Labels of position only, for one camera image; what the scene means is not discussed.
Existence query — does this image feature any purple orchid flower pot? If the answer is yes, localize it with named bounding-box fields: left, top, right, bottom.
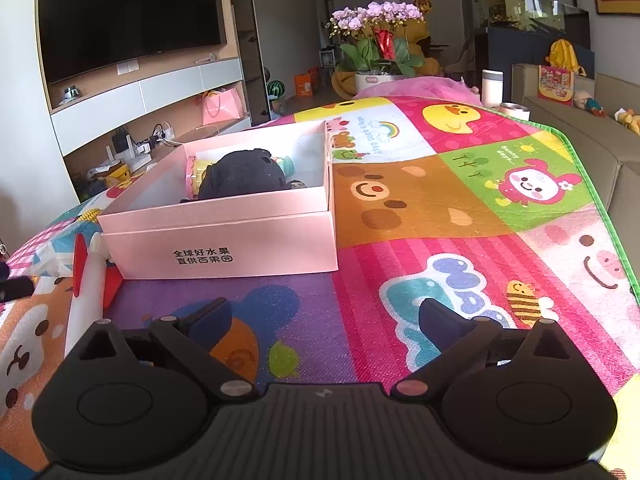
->
left=326, top=1, right=439, bottom=99

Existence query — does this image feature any yellow pink toy in box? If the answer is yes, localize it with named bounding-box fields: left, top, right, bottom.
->
left=186, top=156, right=214, bottom=198

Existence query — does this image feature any watermelon ball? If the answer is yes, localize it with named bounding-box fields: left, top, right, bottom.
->
left=267, top=80, right=285, bottom=100

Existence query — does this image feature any beige sofa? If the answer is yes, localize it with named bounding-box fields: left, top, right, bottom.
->
left=511, top=64, right=639, bottom=271

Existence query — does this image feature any black plush cat toy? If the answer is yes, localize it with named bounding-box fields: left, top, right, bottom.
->
left=182, top=148, right=295, bottom=203

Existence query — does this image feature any colourful cartoon play mat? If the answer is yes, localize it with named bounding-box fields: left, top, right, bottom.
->
left=1, top=96, right=639, bottom=479

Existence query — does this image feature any orange paper bag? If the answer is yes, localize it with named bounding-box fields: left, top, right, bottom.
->
left=294, top=72, right=314, bottom=98

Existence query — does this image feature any blue white mask package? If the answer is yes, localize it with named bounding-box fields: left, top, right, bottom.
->
left=27, top=219, right=101, bottom=278

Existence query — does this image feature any colourful gift bag on sofa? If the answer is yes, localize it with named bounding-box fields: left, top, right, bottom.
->
left=537, top=65, right=575, bottom=106

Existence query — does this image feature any black television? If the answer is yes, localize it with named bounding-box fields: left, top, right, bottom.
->
left=38, top=0, right=226, bottom=82

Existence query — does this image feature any white red toy rocket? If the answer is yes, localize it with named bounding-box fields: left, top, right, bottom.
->
left=64, top=233, right=124, bottom=356

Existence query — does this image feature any white TV cabinet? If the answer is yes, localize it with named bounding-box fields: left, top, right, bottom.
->
left=34, top=0, right=244, bottom=183

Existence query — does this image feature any pink cardboard box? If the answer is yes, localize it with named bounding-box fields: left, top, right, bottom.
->
left=99, top=120, right=338, bottom=280

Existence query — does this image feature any pink gift bag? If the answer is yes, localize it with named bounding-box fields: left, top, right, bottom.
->
left=201, top=88, right=244, bottom=126

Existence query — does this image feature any white cylindrical speaker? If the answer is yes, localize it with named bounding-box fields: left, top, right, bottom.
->
left=480, top=70, right=504, bottom=108

